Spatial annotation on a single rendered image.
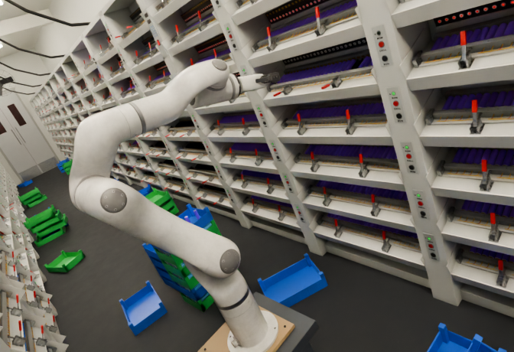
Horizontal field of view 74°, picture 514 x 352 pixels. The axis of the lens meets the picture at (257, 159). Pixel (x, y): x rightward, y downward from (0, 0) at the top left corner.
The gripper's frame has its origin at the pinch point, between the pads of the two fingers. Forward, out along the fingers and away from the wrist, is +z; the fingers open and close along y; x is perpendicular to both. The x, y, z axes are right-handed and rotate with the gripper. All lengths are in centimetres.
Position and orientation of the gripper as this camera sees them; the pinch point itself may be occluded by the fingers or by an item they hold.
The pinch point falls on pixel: (268, 78)
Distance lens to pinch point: 124.6
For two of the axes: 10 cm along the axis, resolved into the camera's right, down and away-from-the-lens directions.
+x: -2.1, -9.5, -2.2
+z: 7.7, -2.9, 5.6
